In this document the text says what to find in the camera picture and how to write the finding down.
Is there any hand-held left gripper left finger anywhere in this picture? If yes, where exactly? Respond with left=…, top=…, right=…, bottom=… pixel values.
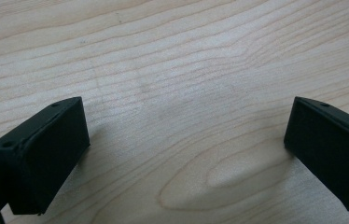
left=0, top=96, right=91, bottom=217

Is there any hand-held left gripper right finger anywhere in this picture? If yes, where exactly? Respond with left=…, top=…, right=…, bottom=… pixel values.
left=283, top=95, right=349, bottom=213

